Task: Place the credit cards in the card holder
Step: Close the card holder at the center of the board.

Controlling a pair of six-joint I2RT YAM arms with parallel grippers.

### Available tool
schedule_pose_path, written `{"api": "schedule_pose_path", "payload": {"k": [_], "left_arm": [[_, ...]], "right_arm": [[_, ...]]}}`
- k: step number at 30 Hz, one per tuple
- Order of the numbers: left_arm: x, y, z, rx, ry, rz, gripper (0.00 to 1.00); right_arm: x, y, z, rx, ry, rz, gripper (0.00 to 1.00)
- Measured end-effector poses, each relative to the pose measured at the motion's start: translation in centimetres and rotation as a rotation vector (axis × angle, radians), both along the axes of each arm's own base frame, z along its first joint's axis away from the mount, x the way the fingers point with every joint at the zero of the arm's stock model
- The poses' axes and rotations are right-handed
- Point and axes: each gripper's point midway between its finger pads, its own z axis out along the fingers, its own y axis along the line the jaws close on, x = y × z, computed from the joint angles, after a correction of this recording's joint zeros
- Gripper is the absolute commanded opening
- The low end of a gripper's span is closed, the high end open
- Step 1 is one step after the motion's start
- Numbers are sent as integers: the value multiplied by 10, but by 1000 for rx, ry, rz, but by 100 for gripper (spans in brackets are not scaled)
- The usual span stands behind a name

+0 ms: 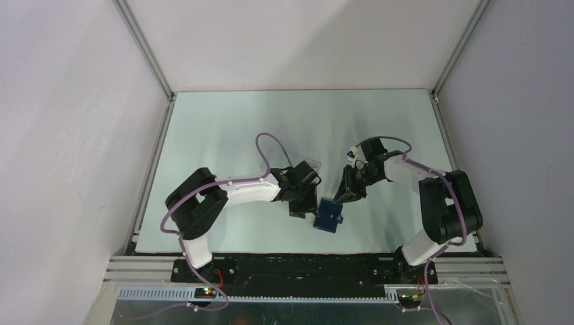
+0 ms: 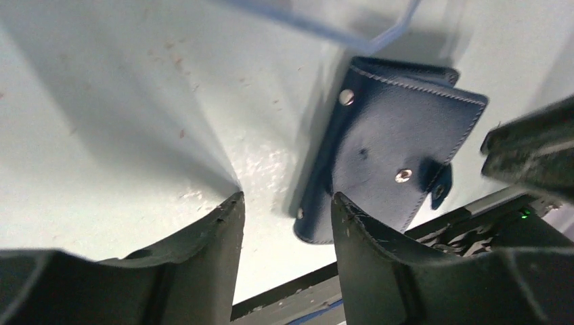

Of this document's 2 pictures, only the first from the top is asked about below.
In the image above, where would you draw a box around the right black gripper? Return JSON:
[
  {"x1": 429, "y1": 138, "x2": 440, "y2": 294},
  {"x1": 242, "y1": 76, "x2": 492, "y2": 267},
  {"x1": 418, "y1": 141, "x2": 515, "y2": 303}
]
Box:
[{"x1": 333, "y1": 164, "x2": 383, "y2": 205}]

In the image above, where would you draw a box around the blue leather card holder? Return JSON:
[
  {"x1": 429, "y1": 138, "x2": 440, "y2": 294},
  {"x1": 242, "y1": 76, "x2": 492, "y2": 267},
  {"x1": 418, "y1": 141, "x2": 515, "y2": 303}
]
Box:
[{"x1": 313, "y1": 198, "x2": 344, "y2": 234}]

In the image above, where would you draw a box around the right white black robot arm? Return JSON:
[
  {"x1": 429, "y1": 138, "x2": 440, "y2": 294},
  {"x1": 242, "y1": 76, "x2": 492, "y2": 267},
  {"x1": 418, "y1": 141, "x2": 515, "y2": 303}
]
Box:
[{"x1": 333, "y1": 135, "x2": 483, "y2": 283}]

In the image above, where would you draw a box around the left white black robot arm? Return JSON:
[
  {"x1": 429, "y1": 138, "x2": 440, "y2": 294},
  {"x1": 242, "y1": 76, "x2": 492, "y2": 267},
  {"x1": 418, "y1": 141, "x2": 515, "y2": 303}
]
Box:
[{"x1": 164, "y1": 160, "x2": 322, "y2": 282}]

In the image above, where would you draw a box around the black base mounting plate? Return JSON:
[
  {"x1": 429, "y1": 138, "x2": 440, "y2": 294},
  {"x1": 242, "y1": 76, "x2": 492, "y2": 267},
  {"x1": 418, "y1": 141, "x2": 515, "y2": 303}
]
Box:
[{"x1": 171, "y1": 253, "x2": 438, "y2": 298}]

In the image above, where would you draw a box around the right controller board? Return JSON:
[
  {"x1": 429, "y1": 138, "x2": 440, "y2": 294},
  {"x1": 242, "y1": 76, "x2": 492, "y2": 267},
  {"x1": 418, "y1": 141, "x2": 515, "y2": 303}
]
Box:
[{"x1": 397, "y1": 294, "x2": 424, "y2": 312}]

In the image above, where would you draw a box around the controller board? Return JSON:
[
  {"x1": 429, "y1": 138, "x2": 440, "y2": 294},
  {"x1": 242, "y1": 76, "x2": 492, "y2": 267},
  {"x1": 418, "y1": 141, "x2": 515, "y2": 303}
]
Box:
[
  {"x1": 397, "y1": 294, "x2": 424, "y2": 312},
  {"x1": 194, "y1": 287, "x2": 219, "y2": 299}
]

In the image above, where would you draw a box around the left controller board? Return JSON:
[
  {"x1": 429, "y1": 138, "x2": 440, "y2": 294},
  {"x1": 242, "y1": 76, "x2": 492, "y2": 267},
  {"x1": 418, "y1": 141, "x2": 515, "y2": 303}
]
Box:
[{"x1": 194, "y1": 287, "x2": 219, "y2": 299}]

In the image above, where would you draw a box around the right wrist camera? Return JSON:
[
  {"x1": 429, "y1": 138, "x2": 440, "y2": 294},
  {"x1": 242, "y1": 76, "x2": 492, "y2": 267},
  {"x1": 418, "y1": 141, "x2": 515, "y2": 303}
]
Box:
[{"x1": 347, "y1": 146, "x2": 359, "y2": 166}]

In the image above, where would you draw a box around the grey slotted cable duct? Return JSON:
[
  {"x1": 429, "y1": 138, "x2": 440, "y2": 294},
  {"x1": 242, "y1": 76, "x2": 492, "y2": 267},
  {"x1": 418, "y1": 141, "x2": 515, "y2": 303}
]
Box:
[{"x1": 117, "y1": 286, "x2": 399, "y2": 304}]

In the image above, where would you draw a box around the right aluminium frame post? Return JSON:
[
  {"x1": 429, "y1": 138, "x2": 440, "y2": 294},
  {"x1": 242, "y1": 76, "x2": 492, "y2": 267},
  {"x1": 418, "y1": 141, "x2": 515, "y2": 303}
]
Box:
[{"x1": 432, "y1": 0, "x2": 492, "y2": 97}]

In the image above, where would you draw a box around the aluminium frame post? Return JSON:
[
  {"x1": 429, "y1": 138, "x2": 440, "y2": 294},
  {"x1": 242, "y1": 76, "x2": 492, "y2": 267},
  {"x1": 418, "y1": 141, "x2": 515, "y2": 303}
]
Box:
[
  {"x1": 112, "y1": 0, "x2": 175, "y2": 101},
  {"x1": 432, "y1": 0, "x2": 492, "y2": 97}
]

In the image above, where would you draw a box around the left aluminium frame post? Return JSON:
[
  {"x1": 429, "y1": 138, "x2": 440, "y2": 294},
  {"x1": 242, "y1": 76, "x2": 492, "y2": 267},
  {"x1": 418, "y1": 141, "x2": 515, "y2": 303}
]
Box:
[{"x1": 112, "y1": 0, "x2": 175, "y2": 101}]

